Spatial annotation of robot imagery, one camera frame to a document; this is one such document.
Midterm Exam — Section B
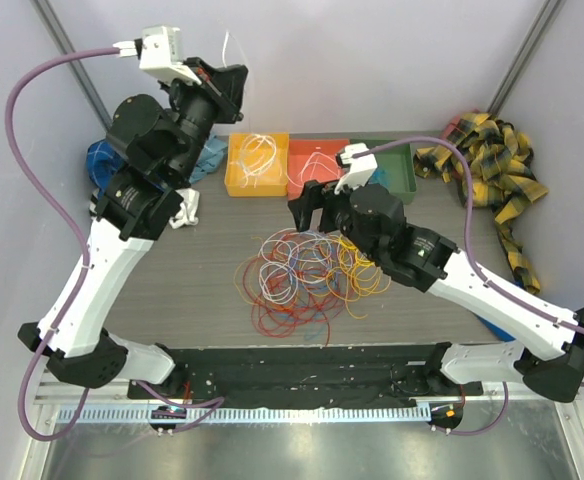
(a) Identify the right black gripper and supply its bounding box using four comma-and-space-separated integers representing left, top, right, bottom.
288, 172, 381, 263

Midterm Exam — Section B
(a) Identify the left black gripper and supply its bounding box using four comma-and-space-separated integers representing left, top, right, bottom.
160, 58, 248, 185

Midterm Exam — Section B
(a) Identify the white cable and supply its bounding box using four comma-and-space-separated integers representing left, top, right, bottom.
287, 151, 346, 189
256, 233, 334, 303

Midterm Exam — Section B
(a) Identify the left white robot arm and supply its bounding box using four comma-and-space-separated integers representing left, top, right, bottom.
18, 57, 248, 399

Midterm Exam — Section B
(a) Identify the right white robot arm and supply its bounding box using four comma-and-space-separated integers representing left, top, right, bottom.
288, 181, 584, 403

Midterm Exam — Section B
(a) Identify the orange plastic bin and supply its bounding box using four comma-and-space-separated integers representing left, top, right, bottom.
287, 139, 349, 200

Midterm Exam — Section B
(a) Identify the yellow plastic bin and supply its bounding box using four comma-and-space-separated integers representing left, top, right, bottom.
224, 133, 290, 198

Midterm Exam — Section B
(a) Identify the light blue cloth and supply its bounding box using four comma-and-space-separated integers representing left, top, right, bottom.
190, 134, 228, 184

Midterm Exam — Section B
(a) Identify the green plastic bin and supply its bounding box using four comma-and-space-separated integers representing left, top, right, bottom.
367, 144, 417, 205

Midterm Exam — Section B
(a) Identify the blue plaid shirt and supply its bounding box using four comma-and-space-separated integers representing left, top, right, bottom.
86, 140, 124, 199

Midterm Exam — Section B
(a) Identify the pink cloth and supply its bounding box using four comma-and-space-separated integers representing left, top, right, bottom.
441, 109, 482, 145

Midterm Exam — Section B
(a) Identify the yellow plaid shirt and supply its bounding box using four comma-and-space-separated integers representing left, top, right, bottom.
413, 111, 550, 296

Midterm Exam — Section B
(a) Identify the black white striped cloth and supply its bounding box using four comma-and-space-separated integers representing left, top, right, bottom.
89, 186, 200, 240

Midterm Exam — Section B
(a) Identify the bright blue cloth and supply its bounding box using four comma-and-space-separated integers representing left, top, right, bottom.
476, 279, 523, 344

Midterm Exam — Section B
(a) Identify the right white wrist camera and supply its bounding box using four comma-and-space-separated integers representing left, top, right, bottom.
335, 143, 377, 194

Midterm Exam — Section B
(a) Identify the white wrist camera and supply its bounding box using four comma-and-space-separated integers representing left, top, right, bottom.
335, 143, 377, 194
113, 25, 201, 85

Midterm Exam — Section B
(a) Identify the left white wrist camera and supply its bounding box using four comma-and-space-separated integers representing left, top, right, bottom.
113, 25, 201, 85

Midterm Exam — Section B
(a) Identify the yellow cable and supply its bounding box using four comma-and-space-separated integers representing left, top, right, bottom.
324, 234, 392, 321

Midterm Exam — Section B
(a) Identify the red cable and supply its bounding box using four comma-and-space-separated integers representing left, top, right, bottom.
234, 228, 358, 347

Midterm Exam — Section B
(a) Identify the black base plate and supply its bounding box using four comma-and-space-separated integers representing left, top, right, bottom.
128, 344, 483, 410

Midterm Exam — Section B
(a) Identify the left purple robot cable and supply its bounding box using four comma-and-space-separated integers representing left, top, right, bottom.
4, 45, 228, 442

